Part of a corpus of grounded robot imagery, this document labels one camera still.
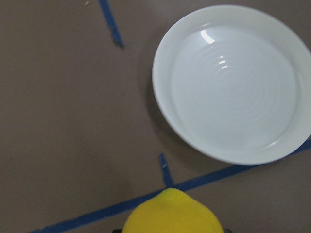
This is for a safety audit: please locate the yellow lemon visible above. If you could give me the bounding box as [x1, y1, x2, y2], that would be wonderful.
[122, 188, 224, 233]

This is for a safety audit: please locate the white plate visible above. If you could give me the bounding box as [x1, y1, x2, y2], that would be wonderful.
[152, 5, 311, 165]

